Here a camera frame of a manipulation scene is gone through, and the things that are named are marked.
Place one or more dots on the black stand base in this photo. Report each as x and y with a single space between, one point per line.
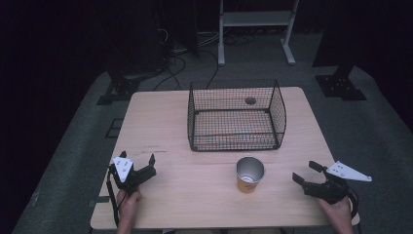
339 86
118 89

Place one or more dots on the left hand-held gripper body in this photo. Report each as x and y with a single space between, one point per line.
125 170

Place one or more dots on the dark round table grommet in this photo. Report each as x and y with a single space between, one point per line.
250 100

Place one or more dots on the metal cup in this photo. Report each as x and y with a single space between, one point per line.
247 185

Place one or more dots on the person's right hand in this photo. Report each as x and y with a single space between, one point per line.
339 213

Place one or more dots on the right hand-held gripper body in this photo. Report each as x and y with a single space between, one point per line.
331 191

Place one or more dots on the white metal stand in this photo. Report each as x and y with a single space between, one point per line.
256 18

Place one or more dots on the person's left hand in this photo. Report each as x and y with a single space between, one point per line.
127 204

